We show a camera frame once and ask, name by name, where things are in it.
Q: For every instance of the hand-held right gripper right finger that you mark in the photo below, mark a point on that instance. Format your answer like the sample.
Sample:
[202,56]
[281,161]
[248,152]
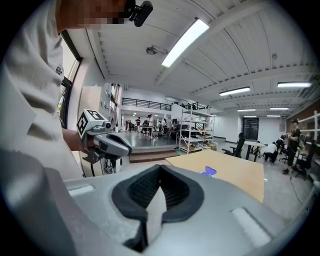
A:
[212,225]

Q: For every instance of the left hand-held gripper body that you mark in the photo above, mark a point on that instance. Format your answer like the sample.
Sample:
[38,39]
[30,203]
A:
[86,122]

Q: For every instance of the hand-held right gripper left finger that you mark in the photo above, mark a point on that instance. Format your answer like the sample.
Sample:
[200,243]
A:
[100,200]

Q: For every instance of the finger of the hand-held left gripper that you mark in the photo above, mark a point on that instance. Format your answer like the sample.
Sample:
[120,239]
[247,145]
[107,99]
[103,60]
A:
[120,138]
[117,148]

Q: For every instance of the white wet wipe pack purple lid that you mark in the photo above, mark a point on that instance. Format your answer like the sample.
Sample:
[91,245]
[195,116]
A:
[210,171]

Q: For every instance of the white wet wipe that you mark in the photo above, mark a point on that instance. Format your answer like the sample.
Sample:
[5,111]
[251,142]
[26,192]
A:
[156,220]

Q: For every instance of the person's left forearm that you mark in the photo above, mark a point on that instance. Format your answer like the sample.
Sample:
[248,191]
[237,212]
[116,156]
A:
[73,140]

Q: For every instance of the beige cabinet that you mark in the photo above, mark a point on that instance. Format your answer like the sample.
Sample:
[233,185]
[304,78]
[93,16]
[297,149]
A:
[91,105]

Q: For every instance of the dark top table white legs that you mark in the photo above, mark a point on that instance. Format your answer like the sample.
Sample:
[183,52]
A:
[145,127]

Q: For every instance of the brown wooden steps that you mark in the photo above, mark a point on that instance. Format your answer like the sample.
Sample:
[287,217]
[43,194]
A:
[150,156]

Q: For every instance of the black mezzanine railing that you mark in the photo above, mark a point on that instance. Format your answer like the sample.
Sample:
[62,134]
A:
[145,103]

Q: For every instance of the light wooden table white legs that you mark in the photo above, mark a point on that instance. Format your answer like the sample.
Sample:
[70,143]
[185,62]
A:
[237,170]

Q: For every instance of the person's beige shirt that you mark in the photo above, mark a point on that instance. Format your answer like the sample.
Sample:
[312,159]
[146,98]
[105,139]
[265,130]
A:
[30,87]

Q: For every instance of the white shelf rack with goods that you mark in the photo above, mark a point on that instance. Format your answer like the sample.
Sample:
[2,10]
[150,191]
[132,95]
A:
[197,138]

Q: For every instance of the black office chair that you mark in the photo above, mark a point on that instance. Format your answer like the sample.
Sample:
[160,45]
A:
[305,160]
[240,145]

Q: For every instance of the pale desk black legs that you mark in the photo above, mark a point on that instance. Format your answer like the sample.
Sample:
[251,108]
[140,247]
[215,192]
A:
[253,143]

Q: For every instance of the round ceiling fixture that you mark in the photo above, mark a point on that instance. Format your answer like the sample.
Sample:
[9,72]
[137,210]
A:
[151,50]

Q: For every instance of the black double door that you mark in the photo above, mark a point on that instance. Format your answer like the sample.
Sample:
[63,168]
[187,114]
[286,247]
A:
[250,128]

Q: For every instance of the person's head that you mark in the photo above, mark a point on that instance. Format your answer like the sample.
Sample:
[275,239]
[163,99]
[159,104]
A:
[87,12]

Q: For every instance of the long ceiling light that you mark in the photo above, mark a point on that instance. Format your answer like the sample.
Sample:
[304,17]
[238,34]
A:
[235,91]
[185,42]
[295,85]

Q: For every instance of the white empty shelf rack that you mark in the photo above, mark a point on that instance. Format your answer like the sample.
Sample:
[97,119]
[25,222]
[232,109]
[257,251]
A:
[315,122]

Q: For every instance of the black head-mounted camera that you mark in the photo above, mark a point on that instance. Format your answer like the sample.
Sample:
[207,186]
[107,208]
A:
[142,12]

